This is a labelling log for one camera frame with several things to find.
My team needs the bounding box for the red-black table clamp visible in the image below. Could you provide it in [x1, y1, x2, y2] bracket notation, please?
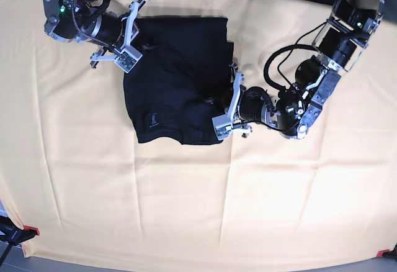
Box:
[1, 216, 40, 265]
[376, 245, 397, 260]

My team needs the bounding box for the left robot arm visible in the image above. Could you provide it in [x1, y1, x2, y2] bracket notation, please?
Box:
[212, 0, 385, 141]

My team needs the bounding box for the left red-black table clamp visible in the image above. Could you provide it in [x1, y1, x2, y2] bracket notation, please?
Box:
[1, 216, 40, 265]

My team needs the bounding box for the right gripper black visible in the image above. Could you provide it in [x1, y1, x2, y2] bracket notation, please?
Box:
[90, 0, 149, 69]

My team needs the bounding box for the yellow table cloth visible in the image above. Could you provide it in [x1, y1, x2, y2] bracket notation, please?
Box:
[1, 0, 396, 269]

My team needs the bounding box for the right red-black table clamp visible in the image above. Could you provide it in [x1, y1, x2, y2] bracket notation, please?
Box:
[376, 245, 397, 260]

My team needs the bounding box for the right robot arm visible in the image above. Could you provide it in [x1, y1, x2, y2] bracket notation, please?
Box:
[43, 0, 149, 73]

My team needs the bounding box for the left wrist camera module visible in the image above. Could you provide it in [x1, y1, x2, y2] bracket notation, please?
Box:
[212, 114, 233, 141]

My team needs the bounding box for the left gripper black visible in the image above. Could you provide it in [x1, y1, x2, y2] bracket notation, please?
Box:
[201, 62, 274, 138]

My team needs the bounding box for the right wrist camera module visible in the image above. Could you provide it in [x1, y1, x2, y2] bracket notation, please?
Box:
[114, 47, 143, 73]

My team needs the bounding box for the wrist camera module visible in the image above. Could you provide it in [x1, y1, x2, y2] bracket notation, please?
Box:
[212, 114, 233, 141]
[114, 47, 143, 73]

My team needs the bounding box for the dark navy T-shirt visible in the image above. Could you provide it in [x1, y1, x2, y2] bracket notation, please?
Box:
[123, 16, 234, 145]

